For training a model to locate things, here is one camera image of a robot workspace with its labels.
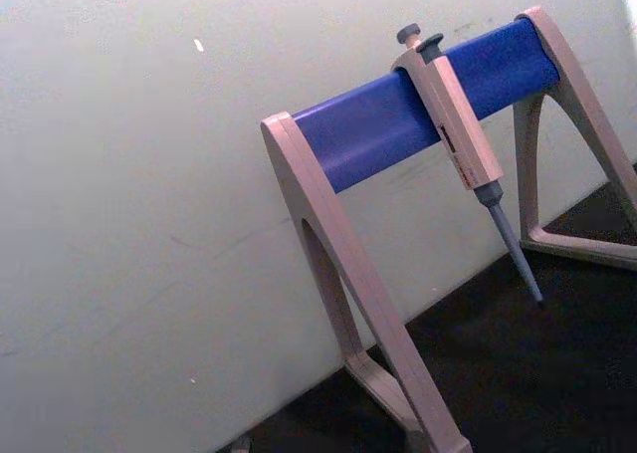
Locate beige pipette with grey tip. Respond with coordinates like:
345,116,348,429
390,23,545,304

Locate black table cloth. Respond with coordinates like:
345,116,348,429
226,160,637,453

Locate pipette stand with blue bar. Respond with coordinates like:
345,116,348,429
260,5,637,453

